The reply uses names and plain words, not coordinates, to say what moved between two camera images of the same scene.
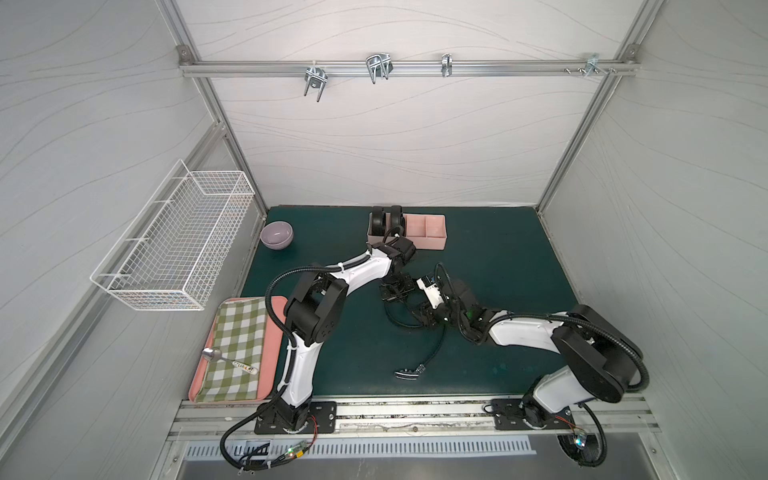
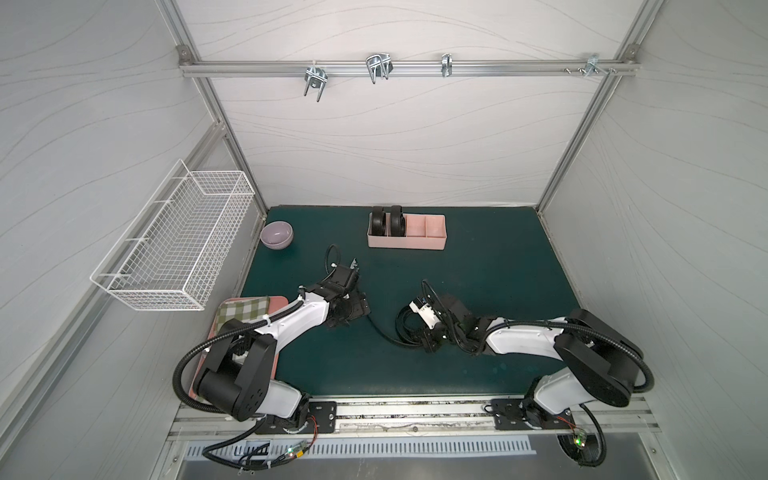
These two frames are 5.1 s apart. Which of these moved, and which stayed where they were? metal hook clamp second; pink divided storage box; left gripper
Moved: left gripper
Stayed: pink divided storage box; metal hook clamp second
